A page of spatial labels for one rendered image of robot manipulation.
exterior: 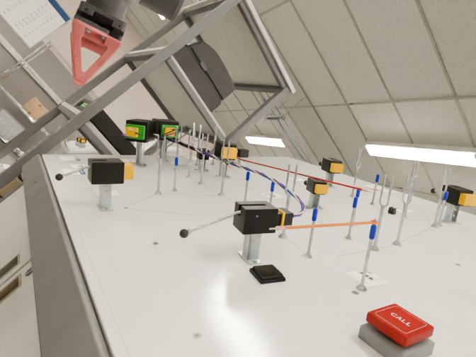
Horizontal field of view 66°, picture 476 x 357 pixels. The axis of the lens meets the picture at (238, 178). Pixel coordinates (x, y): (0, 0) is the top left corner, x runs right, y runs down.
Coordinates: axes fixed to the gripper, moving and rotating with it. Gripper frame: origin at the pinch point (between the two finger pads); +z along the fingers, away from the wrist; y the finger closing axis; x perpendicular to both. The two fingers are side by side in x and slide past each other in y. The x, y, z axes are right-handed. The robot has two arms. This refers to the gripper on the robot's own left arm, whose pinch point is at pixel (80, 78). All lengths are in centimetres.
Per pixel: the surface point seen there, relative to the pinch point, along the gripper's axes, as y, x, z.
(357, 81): 219, -232, -128
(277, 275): -19.0, -31.9, 17.3
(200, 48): 87, -39, -40
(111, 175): 13.6, -11.2, 13.7
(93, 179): 13.4, -8.2, 15.5
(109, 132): 85, -17, 5
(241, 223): -12.9, -27.0, 12.4
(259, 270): -17.3, -30.0, 17.7
